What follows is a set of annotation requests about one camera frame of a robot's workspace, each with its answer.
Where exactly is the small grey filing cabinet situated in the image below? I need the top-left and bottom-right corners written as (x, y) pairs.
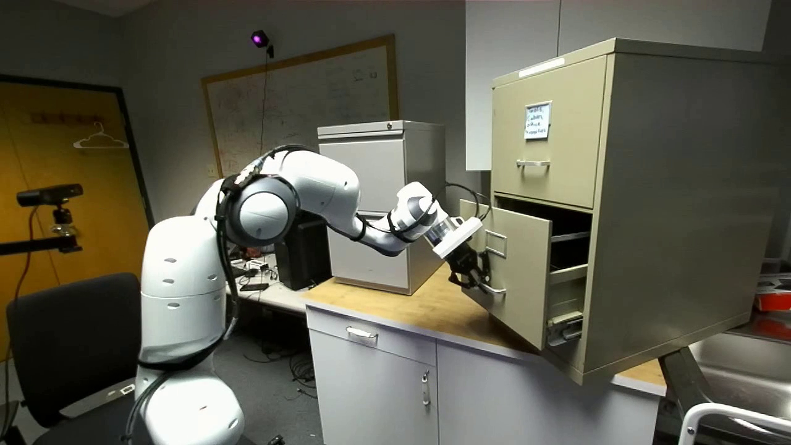
top-left (317, 118), bottom-right (451, 298)

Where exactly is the yellow door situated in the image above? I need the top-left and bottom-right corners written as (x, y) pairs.
top-left (0, 71), bottom-right (168, 361)

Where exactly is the white paper label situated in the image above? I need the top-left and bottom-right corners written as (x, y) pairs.
top-left (523, 100), bottom-right (555, 144)

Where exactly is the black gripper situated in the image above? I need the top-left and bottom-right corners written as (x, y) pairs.
top-left (448, 246), bottom-right (500, 301)

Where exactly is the beige unlabelled cabinet drawer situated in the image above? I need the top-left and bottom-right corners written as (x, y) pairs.
top-left (461, 198), bottom-right (592, 353)

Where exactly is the white tube frame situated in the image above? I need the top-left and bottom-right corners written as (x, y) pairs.
top-left (676, 401), bottom-right (791, 445)

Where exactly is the black computer box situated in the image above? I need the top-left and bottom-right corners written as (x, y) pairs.
top-left (275, 214), bottom-right (334, 291)

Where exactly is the beige labelled cabinet drawer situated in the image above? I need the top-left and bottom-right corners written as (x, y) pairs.
top-left (490, 55), bottom-right (618, 211)

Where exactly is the white cabinet with wooden top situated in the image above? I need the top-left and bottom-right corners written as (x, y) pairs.
top-left (304, 261), bottom-right (669, 445)

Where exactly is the beige metal filing cabinet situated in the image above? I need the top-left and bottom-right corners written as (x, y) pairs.
top-left (486, 36), bottom-right (786, 392)

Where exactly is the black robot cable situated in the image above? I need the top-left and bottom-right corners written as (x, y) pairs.
top-left (122, 144), bottom-right (494, 445)

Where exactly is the steel sink basin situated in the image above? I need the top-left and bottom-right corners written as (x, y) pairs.
top-left (686, 326), bottom-right (791, 426)

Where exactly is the wire clothes hanger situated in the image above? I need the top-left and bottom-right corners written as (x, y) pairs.
top-left (68, 121), bottom-right (134, 154)

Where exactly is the wood framed whiteboard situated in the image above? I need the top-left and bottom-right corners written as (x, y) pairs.
top-left (201, 33), bottom-right (403, 214)

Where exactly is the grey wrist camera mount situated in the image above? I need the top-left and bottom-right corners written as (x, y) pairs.
top-left (429, 216), bottom-right (486, 262)

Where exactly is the red and white container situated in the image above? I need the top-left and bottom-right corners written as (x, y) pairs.
top-left (753, 275), bottom-right (791, 316)

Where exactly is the black office chair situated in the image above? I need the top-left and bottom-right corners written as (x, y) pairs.
top-left (5, 272), bottom-right (147, 445)

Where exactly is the black camera bar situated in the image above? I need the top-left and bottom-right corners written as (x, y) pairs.
top-left (15, 181), bottom-right (86, 211)

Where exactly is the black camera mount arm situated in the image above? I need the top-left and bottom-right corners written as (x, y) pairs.
top-left (0, 233), bottom-right (84, 261)

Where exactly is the camera with purple light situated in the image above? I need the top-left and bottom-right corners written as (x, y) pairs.
top-left (249, 28), bottom-right (280, 59)

